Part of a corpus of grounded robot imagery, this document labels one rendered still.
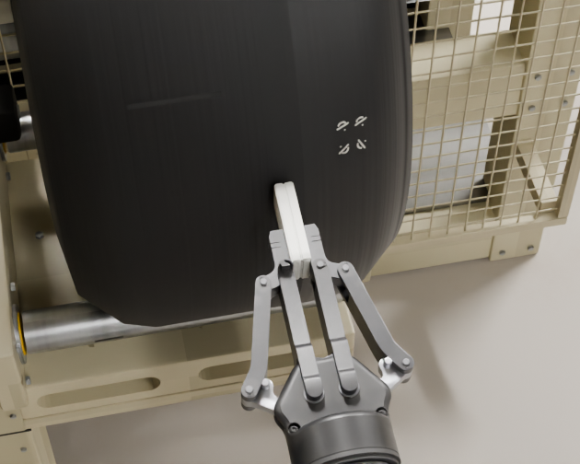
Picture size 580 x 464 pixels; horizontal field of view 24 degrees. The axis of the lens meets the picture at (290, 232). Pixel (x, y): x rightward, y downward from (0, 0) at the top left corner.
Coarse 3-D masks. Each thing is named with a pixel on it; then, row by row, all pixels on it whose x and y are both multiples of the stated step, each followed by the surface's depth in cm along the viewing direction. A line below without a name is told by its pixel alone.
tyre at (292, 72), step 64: (64, 0) 97; (128, 0) 97; (192, 0) 97; (256, 0) 98; (320, 0) 99; (384, 0) 101; (64, 64) 98; (128, 64) 97; (192, 64) 98; (256, 64) 99; (320, 64) 100; (384, 64) 102; (64, 128) 101; (128, 128) 99; (192, 128) 100; (256, 128) 101; (320, 128) 102; (384, 128) 105; (64, 192) 105; (128, 192) 102; (192, 192) 103; (256, 192) 104; (320, 192) 105; (384, 192) 109; (64, 256) 116; (128, 256) 107; (192, 256) 108; (256, 256) 110; (128, 320) 119; (192, 320) 123
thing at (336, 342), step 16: (320, 272) 99; (320, 288) 99; (320, 304) 98; (336, 304) 98; (320, 320) 100; (336, 320) 98; (336, 336) 97; (336, 352) 96; (336, 368) 95; (352, 368) 95; (352, 384) 94
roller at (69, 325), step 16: (64, 304) 137; (80, 304) 136; (304, 304) 139; (32, 320) 135; (48, 320) 135; (64, 320) 135; (80, 320) 135; (96, 320) 135; (112, 320) 136; (208, 320) 138; (224, 320) 138; (32, 336) 135; (48, 336) 135; (64, 336) 135; (80, 336) 136; (96, 336) 136; (112, 336) 136; (128, 336) 137; (32, 352) 136
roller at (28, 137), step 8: (24, 112) 153; (24, 120) 152; (24, 128) 152; (32, 128) 152; (24, 136) 152; (32, 136) 152; (8, 144) 152; (16, 144) 152; (24, 144) 152; (32, 144) 153
